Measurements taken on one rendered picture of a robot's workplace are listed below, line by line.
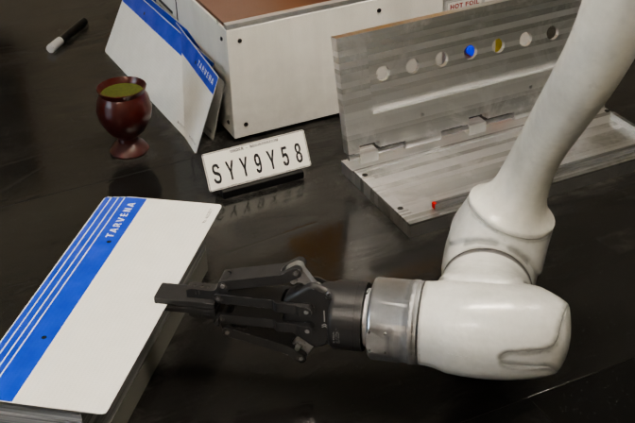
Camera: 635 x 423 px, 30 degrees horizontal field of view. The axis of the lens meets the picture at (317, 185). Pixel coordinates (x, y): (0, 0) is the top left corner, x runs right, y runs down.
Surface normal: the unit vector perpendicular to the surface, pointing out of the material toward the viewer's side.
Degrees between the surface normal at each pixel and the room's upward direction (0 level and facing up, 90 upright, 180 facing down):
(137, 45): 63
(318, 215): 0
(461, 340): 69
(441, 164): 0
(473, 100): 80
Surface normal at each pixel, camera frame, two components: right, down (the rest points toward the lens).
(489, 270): 0.01, -0.92
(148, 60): -0.81, -0.16
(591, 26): -0.75, 0.33
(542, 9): 0.41, 0.28
